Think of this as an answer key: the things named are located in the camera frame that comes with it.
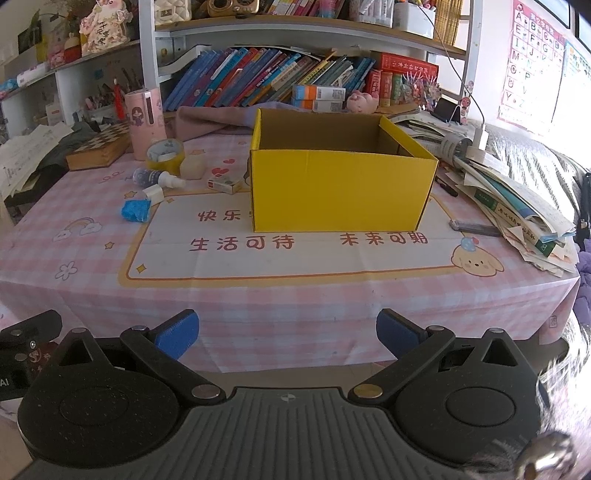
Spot pile of books and papers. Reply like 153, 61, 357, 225
392, 113, 580, 278

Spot white storage box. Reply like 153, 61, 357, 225
393, 2, 437, 40

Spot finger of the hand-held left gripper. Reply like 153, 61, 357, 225
0, 310, 63, 344

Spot blue white spray bottle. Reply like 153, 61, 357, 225
132, 167, 186, 190

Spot white cable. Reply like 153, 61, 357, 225
416, 0, 485, 127

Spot pink pig paper sign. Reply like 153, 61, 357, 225
81, 0, 127, 56

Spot dark grey cloth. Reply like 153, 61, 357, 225
28, 121, 100, 185

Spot person's fuzzy grey clothing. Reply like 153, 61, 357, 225
517, 268, 591, 480

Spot yellow cardboard box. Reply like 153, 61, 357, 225
249, 107, 439, 233

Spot gold retro radio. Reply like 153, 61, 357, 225
207, 0, 252, 18

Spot set of red dictionaries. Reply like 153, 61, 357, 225
366, 52, 439, 108

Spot beige rectangular block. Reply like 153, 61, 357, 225
180, 154, 207, 178

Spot yellow tape roll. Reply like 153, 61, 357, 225
146, 137, 185, 176

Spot mauve lavender cloth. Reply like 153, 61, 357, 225
164, 106, 259, 139

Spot dark bag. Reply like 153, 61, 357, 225
573, 172, 591, 252

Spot light blue whistle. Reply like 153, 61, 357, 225
121, 198, 151, 223

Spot white tissue pack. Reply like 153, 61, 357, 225
16, 62, 51, 86

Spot orange blue carton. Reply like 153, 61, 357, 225
292, 98, 345, 112
292, 84, 346, 100

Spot white quilted bag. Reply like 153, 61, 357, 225
154, 0, 192, 26

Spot white cubby shelf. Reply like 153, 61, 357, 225
0, 39, 141, 139

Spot white sheet music papers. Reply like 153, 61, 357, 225
0, 124, 75, 199

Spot pink pig toy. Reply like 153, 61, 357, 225
346, 91, 380, 114

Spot row of blue spined books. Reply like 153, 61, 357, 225
163, 46, 377, 109

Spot colourful spiky ornament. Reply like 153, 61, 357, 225
402, 71, 439, 112

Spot small black stand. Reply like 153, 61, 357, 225
434, 97, 462, 124

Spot grey utility knife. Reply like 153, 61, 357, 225
449, 219, 502, 237

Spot pink printed tablecloth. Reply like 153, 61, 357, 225
0, 113, 583, 374

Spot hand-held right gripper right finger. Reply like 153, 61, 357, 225
348, 309, 529, 409

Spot white wooden bookshelf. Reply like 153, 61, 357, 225
139, 0, 483, 121

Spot small red white box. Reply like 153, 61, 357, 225
207, 174, 242, 195

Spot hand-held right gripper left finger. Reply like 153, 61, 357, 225
55, 310, 227, 407

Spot pen holder with pens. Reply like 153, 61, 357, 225
85, 67, 144, 123

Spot row of assorted small books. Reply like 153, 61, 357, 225
265, 0, 352, 19

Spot thick white paged book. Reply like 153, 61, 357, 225
157, 44, 204, 77

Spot alphabet wall poster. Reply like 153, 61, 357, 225
498, 0, 568, 137

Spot pink cylinder container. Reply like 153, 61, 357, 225
126, 89, 168, 161

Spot wooden chess board box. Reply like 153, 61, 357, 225
66, 121, 132, 171

